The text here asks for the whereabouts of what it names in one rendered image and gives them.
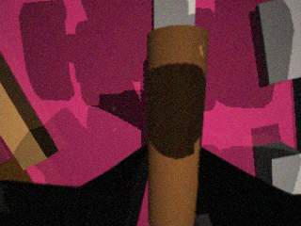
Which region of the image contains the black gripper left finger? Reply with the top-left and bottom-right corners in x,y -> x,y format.
0,145 -> 148,226

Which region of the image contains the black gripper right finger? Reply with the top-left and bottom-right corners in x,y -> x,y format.
198,148 -> 301,226

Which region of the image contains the black-handled metal rod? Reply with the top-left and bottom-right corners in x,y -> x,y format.
194,186 -> 212,226

